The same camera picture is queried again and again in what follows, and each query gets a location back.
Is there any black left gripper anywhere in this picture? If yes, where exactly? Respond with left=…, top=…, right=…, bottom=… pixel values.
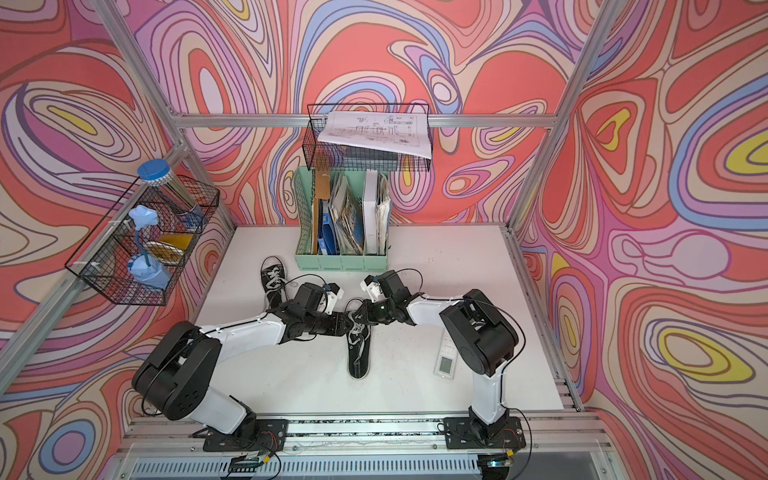
left=302, top=311, right=357, bottom=336

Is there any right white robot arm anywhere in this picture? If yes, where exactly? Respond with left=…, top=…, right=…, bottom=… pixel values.
left=353, top=270, right=521, bottom=427

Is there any black sneaker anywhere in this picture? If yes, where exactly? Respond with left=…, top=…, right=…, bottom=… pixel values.
left=346, top=300, right=372, bottom=380
left=260, top=256, right=287, bottom=308

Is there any white remote control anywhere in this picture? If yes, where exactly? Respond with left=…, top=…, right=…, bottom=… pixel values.
left=434, top=330, right=458, bottom=380

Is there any black wire basket left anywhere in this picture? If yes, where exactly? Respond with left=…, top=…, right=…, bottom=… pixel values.
left=65, top=175, right=220, bottom=306

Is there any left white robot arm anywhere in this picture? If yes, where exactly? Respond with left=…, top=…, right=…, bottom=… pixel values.
left=132, top=283, right=351, bottom=435

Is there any black wire basket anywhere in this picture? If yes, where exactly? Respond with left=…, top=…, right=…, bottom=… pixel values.
left=302, top=102, right=434, bottom=172
left=65, top=175, right=220, bottom=306

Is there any yellow tin in basket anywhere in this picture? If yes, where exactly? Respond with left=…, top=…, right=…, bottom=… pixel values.
left=144, top=233, right=193, bottom=266

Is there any white printed paper sheet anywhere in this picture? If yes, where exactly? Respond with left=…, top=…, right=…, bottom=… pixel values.
left=317, top=111, right=432, bottom=159

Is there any white book in organizer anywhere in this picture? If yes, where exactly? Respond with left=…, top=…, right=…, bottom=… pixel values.
left=362, top=170, right=378, bottom=255

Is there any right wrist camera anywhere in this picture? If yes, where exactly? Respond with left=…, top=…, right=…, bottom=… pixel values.
left=360, top=275, right=386, bottom=303

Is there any green perforated file organizer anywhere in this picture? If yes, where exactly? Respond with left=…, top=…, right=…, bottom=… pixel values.
left=292, top=166, right=388, bottom=274

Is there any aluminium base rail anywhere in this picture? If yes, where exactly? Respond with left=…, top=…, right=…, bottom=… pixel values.
left=103, top=410, right=628, bottom=479

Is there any black wire basket back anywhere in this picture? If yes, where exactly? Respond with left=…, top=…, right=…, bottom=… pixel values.
left=302, top=102, right=434, bottom=172

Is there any blue lidded jar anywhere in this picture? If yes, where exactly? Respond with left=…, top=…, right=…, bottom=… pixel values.
left=137, top=158, right=202, bottom=217

